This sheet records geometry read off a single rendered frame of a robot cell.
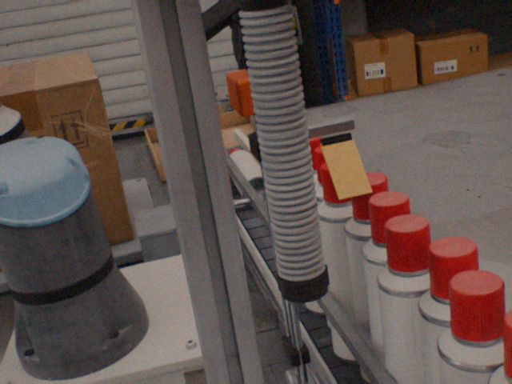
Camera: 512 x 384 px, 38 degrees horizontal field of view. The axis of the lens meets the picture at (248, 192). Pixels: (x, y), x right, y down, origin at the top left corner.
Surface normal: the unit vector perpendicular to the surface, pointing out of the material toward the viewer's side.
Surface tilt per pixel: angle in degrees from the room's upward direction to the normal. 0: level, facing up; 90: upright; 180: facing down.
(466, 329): 90
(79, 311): 74
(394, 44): 90
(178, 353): 4
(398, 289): 45
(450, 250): 2
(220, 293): 90
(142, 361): 4
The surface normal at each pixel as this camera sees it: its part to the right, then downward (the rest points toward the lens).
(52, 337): -0.18, 0.13
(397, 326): -0.61, 0.36
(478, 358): -0.29, -0.44
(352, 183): 0.06, -0.41
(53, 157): -0.13, -0.87
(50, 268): 0.22, 0.35
